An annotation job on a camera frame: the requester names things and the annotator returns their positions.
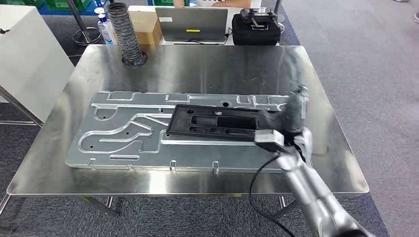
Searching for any white cabinet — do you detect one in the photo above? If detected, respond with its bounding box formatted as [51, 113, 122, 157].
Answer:
[0, 4, 76, 123]

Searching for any grey laptop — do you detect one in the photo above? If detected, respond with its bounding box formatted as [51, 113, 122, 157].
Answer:
[155, 7, 229, 45]

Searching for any brown cardboard box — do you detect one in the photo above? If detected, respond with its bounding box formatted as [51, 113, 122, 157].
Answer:
[127, 5, 164, 46]

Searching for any black plastic frame part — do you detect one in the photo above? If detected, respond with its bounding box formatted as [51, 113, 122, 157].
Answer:
[166, 104, 296, 145]

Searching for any black carrying case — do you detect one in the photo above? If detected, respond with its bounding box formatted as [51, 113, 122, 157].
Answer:
[231, 13, 282, 46]

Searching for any black camera bracket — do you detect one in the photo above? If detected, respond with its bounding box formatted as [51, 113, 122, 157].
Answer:
[283, 130, 306, 150]

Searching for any stamped grey metal panel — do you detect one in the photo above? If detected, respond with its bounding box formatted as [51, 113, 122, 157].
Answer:
[65, 90, 310, 174]

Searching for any green plastic crate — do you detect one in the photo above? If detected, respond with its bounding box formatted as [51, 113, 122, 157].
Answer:
[45, 0, 93, 11]
[0, 0, 45, 9]

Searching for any chrome stanchion with round base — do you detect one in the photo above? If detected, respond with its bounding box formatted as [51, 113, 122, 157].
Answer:
[274, 0, 287, 36]
[67, 0, 102, 46]

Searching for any black remote controller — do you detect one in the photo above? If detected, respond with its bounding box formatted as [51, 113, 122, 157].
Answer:
[239, 7, 282, 31]

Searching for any stainless steel workbench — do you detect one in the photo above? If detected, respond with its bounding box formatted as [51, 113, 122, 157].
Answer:
[0, 44, 370, 221]

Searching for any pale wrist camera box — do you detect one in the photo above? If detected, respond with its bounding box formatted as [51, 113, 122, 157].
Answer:
[254, 128, 286, 154]

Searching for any white bottle with blue label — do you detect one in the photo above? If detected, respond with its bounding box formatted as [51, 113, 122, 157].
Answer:
[94, 7, 118, 46]

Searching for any black camera cable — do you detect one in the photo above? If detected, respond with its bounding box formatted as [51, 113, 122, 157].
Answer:
[249, 153, 296, 237]

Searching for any grey corrugated hose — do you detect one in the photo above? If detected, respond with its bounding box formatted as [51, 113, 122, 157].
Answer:
[107, 2, 148, 68]

